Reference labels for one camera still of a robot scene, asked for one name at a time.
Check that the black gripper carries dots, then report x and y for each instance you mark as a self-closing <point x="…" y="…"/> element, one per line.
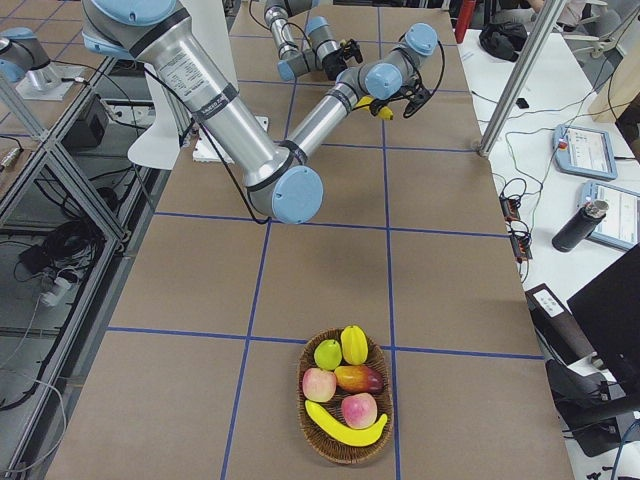
<point x="332" y="65"/>
<point x="376" y="106"/>

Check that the yellow banana curved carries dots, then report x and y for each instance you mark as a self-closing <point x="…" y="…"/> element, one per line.
<point x="377" y="108"/>

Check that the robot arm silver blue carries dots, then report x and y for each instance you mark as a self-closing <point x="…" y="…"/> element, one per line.
<point x="305" y="50"/>
<point x="266" y="90"/>

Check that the yellow banana basket back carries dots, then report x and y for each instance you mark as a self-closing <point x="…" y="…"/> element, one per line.
<point x="354" y="344"/>

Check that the red cylinder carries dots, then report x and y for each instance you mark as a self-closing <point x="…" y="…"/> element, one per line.
<point x="464" y="18"/>

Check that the black bag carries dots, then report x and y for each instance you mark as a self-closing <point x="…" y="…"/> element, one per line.
<point x="504" y="41"/>

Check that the black usb hub far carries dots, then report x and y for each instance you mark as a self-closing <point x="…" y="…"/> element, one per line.
<point x="510" y="208"/>

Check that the black usb hub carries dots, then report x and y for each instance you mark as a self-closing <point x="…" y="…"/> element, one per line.
<point x="510" y="208"/>
<point x="521" y="246"/>

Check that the blue teach pendant far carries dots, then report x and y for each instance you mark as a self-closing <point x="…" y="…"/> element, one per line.
<point x="584" y="152"/>

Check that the blue teach pendant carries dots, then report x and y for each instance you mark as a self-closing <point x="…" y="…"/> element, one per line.
<point x="584" y="152"/>
<point x="620" y="227"/>

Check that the black usb hub near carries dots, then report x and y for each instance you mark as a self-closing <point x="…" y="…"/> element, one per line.
<point x="521" y="246"/>

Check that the black water bottle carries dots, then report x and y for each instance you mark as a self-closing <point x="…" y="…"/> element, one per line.
<point x="580" y="225"/>

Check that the blue teach pendant near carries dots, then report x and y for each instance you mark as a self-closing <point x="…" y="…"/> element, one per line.
<point x="620" y="227"/>

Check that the black power adapter box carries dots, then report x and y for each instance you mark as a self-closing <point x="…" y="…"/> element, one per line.
<point x="557" y="325"/>

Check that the green pear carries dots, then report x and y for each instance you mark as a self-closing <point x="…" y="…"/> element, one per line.
<point x="328" y="355"/>

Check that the black monitor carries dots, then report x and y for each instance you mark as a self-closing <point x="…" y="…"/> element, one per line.
<point x="607" y="311"/>

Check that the dark red mango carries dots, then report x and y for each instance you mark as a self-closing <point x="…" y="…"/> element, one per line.
<point x="357" y="379"/>

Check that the red peach left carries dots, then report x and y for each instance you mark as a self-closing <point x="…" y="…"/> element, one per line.
<point x="319" y="385"/>

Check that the red peach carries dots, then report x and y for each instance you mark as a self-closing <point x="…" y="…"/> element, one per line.
<point x="359" y="411"/>
<point x="319" y="385"/>

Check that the red peach front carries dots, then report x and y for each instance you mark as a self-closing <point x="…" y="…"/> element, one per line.
<point x="359" y="411"/>

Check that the yellow banana near front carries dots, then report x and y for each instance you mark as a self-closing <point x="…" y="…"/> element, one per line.
<point x="342" y="433"/>

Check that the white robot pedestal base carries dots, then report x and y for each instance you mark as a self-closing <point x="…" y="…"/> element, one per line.
<point x="233" y="134"/>

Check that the aluminium frame post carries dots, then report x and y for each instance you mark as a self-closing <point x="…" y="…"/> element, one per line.
<point x="532" y="48"/>

